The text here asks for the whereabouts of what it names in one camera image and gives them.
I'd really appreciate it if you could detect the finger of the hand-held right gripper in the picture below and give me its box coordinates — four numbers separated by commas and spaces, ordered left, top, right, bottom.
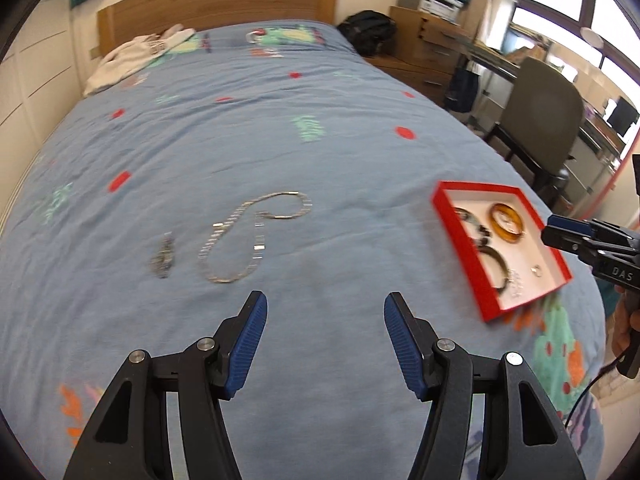
542, 226, 603, 263
547, 213, 601, 237

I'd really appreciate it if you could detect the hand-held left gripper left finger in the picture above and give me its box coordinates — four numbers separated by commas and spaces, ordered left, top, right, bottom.
62, 290, 269, 480

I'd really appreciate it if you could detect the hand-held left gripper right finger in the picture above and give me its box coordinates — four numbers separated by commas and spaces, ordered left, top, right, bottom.
383, 291, 587, 480

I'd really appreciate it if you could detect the dark bangle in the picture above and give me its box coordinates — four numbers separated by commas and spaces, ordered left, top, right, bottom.
474, 244, 512, 295

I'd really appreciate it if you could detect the amber bangle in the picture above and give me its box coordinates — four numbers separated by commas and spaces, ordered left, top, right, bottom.
487, 202, 528, 246

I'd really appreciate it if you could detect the beaded bracelet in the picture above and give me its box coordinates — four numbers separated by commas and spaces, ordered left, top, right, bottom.
454, 207, 494, 247

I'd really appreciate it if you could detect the red jewelry box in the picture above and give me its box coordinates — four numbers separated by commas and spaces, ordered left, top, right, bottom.
432, 180, 573, 324

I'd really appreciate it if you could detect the silver chain necklace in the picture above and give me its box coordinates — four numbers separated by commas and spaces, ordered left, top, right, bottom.
197, 190, 314, 284

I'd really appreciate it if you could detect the person's right hand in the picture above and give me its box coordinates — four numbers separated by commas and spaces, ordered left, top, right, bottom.
606, 304, 640, 362

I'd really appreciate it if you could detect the desk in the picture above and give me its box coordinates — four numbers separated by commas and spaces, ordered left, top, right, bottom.
470, 42, 640, 211

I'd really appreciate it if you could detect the grey office chair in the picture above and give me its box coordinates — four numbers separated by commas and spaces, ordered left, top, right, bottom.
487, 56, 585, 212

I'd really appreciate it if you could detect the computer monitor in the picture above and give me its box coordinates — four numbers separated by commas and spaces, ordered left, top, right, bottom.
604, 97, 640, 137

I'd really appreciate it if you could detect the silver pendant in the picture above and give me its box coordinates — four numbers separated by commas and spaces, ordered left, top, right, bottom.
151, 232, 176, 279

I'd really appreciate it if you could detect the dark blue hanging bag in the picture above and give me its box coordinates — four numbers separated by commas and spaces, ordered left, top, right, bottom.
443, 61, 480, 114

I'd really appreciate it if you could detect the wooden dresser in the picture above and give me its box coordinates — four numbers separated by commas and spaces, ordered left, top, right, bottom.
365, 6, 474, 109

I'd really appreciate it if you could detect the white printer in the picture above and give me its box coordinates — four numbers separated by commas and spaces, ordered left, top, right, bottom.
398, 0, 464, 24

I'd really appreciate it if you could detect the black backpack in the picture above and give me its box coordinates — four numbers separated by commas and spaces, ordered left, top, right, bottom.
335, 10, 399, 59

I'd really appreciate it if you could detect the white garment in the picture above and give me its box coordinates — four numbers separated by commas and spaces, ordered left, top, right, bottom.
82, 25, 197, 97

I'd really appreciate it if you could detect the white wardrobe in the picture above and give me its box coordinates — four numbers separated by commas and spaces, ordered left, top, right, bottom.
0, 7, 83, 171

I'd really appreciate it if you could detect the wooden headboard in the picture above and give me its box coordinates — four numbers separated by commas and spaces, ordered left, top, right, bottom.
97, 0, 341, 59

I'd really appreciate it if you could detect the black cable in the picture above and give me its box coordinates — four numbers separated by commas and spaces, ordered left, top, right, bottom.
564, 352, 628, 428

